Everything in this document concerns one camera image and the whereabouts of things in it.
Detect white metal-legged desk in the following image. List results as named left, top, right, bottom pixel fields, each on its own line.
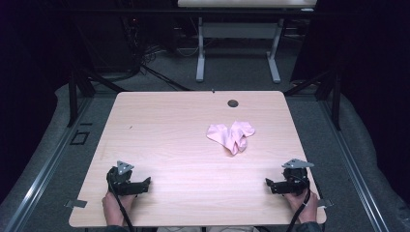
left=177, top=0, right=319, bottom=85

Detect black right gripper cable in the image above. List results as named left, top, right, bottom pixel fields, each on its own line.
left=285, top=187, right=312, bottom=232

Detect pink cloth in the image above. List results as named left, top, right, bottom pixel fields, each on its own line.
left=206, top=120, right=256, bottom=157

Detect black metal frame stand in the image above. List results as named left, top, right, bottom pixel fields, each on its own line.
left=66, top=62, right=128, bottom=129
left=283, top=66, right=343, bottom=131

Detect small metal table bracket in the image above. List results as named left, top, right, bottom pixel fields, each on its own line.
left=63, top=198, right=89, bottom=209

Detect bundle of floor cables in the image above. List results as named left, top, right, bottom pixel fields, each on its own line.
left=122, top=15, right=201, bottom=93

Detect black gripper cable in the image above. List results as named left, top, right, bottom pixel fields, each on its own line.
left=108, top=179, right=135, bottom=232
left=285, top=187, right=312, bottom=232

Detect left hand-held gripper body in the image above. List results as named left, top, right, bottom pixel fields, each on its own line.
left=105, top=159, right=145, bottom=197

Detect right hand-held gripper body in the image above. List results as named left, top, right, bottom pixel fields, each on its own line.
left=272, top=158, right=311, bottom=196

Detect aluminium floor rail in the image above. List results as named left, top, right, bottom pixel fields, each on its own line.
left=318, top=96, right=392, bottom=232
left=0, top=96, right=95, bottom=232

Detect person's right hand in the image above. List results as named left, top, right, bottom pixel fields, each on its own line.
left=284, top=188, right=320, bottom=225

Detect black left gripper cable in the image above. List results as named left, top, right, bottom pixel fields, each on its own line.
left=108, top=179, right=135, bottom=232

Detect person's left hand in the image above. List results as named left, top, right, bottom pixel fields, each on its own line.
left=102, top=191, right=136, bottom=227

